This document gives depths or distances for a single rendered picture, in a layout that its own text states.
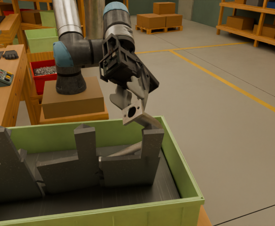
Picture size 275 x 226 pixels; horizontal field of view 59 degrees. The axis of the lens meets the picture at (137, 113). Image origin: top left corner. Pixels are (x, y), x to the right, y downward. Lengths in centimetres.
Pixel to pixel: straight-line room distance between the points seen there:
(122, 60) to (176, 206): 37
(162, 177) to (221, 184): 130
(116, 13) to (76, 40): 15
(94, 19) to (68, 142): 52
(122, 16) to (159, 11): 716
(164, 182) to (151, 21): 664
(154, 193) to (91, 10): 74
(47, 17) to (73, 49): 364
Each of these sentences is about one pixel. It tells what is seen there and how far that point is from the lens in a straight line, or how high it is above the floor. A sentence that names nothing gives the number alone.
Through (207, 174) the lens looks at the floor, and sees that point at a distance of 216.
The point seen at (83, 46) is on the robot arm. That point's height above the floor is 125.
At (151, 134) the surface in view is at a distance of 52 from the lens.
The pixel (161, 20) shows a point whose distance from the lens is 747.
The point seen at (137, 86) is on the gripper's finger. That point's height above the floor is 122.
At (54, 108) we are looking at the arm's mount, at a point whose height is 90.
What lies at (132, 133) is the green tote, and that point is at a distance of 95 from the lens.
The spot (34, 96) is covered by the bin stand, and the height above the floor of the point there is 80.
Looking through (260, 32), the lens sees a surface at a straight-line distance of 644.
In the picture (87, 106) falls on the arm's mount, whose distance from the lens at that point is 118.
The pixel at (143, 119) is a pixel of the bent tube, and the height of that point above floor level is 116.
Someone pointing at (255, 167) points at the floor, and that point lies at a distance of 237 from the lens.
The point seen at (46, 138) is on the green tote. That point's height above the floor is 90.
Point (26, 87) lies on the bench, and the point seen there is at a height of 52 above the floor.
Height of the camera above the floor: 143
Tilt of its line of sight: 29 degrees down
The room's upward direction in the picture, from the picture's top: straight up
